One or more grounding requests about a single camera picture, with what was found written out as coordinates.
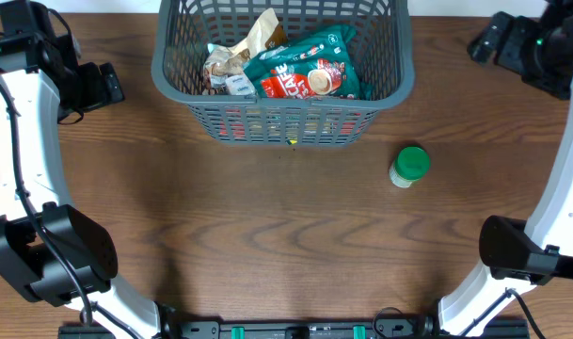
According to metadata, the beige paper pouch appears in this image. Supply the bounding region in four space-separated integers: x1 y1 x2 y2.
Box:
202 8 288 95

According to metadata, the green lidded jar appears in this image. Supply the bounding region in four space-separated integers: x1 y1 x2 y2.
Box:
389 146 431 188

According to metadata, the green Nescafe coffee bag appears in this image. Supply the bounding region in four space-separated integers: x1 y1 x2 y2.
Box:
243 24 372 100

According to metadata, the red spaghetti packet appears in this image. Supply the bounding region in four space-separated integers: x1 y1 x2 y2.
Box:
206 108 373 145

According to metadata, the white Kleenex tissue multipack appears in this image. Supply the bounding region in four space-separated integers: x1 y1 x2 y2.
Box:
226 74 256 96

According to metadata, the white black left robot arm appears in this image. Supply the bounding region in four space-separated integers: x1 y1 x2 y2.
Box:
0 1 181 338

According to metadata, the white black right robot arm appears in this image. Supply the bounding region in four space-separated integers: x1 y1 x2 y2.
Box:
425 0 573 338

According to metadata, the grey plastic lattice basket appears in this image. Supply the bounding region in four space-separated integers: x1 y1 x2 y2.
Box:
151 0 415 146

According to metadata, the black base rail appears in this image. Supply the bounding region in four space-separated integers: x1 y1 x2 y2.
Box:
57 308 530 339

